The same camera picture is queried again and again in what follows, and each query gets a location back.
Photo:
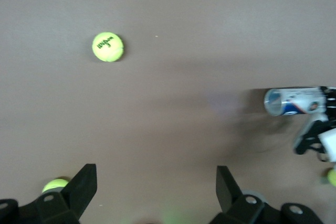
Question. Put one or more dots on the white blue tennis ball can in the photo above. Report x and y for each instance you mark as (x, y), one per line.
(294, 100)

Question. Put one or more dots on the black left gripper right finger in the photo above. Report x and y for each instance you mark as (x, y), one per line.
(231, 203)

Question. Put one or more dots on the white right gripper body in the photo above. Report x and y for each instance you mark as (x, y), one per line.
(329, 144)

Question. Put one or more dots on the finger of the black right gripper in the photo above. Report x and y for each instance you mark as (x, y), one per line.
(329, 90)
(331, 108)

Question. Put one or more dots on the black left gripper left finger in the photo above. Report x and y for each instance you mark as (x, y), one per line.
(76, 197)

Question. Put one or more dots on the yellow-green tennis ball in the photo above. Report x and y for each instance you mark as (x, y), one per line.
(107, 51)
(53, 185)
(333, 177)

